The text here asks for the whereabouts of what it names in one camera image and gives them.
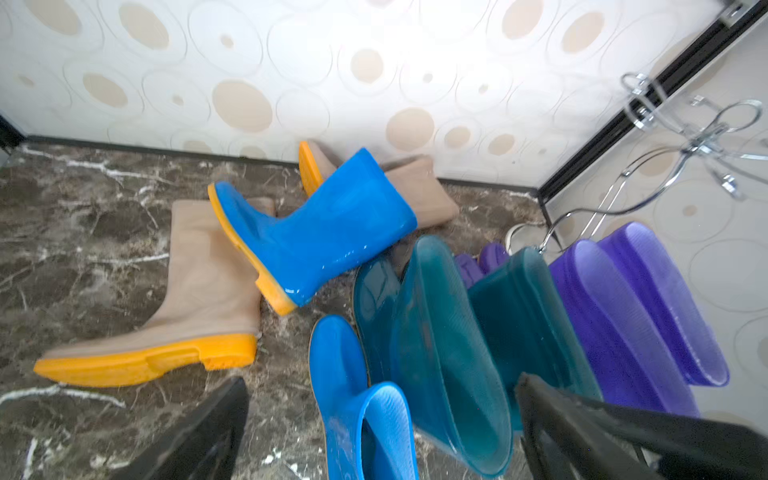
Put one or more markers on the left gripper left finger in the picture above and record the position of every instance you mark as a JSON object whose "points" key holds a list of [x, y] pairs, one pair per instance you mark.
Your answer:
{"points": [[204, 444]]}

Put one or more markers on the blue boot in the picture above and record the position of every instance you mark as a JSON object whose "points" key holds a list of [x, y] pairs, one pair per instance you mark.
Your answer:
{"points": [[353, 216], [368, 430]]}

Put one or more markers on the purple boot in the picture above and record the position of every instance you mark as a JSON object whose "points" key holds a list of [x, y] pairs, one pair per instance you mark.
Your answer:
{"points": [[644, 263], [627, 355]]}

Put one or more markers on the teal boot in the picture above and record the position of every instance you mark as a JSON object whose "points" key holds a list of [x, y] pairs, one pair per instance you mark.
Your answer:
{"points": [[419, 331], [528, 330]]}

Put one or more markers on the beige boot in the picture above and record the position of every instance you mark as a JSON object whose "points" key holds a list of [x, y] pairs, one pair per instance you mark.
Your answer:
{"points": [[210, 314], [414, 180]]}

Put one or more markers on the chrome wire stand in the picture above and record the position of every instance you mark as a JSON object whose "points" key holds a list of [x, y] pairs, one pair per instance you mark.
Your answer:
{"points": [[645, 109]]}

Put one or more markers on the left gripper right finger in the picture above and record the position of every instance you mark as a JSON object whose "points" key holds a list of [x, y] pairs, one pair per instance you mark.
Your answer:
{"points": [[567, 436]]}

